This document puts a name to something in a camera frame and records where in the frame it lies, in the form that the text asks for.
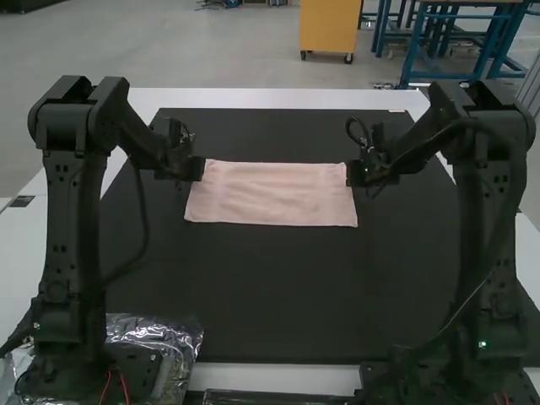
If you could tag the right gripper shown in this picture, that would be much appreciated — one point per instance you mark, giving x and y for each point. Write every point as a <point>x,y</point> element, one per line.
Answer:
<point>367,174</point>

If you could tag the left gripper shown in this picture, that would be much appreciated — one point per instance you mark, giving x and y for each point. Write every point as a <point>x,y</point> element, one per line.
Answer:
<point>183,169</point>

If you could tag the pale towel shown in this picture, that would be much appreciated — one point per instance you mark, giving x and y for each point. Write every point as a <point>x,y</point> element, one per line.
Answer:
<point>270,194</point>

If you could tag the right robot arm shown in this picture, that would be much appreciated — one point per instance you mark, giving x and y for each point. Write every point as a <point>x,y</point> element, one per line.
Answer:
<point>485,219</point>

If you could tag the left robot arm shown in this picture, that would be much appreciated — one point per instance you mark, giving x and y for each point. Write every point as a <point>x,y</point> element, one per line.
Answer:
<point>71,211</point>

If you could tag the yellow wheeled cabinet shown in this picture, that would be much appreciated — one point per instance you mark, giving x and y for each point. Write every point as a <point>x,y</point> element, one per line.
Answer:
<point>329,25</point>

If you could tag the black mat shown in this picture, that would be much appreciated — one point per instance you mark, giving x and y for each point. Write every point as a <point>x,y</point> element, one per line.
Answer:
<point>270,295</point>

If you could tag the blue metal rack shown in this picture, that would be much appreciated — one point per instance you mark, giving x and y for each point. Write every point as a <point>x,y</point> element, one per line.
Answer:
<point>447,29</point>

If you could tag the silver foil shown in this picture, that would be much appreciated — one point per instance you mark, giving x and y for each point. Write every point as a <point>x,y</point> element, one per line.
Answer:
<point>169,337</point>

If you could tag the dark base panel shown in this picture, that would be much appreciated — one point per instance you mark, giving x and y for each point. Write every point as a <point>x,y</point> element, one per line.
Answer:
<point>405,384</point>

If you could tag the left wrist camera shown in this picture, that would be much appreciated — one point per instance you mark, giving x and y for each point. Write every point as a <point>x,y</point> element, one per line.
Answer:
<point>179,133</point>

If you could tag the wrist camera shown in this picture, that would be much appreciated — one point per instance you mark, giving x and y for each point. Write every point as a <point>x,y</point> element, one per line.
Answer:
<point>378,135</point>
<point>179,133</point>

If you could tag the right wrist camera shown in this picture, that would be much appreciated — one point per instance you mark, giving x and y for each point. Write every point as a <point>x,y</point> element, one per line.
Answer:
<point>378,135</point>

